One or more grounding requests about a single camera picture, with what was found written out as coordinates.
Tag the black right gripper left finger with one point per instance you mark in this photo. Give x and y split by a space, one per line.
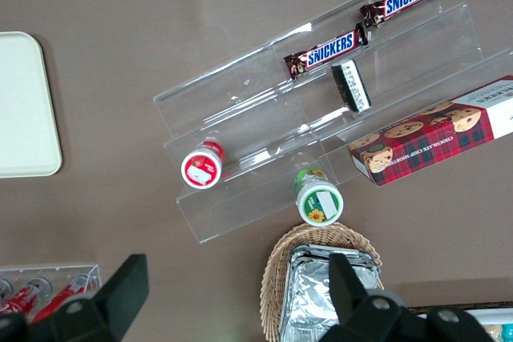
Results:
116 302

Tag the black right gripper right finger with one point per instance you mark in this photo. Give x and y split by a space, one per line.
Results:
360 318

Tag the aluminium foil tray stack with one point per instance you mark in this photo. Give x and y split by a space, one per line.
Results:
308 294

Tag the light wicker basket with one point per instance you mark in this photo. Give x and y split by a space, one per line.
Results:
276 274

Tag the white snack tray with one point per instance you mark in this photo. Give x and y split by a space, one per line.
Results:
493 315

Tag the beige plastic tray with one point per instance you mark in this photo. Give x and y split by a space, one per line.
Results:
24 105

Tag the clear acrylic bottle rack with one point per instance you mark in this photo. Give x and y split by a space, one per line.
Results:
94 274

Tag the red cola bottle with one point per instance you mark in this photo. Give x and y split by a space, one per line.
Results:
28 294
68 292

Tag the green lid snack cup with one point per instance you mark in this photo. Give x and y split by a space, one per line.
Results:
320 203

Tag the clear rice cracker bag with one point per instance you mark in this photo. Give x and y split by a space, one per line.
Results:
493 334

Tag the teal snack packet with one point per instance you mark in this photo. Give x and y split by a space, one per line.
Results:
507 332

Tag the red lid snack cup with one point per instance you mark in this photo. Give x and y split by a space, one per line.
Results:
201 167

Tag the red tartan cookie box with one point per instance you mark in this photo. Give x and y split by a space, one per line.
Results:
421 146

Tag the small black white box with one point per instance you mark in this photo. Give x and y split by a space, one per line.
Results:
352 85

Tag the clear acrylic stepped stand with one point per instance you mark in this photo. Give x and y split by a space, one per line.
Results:
240 89

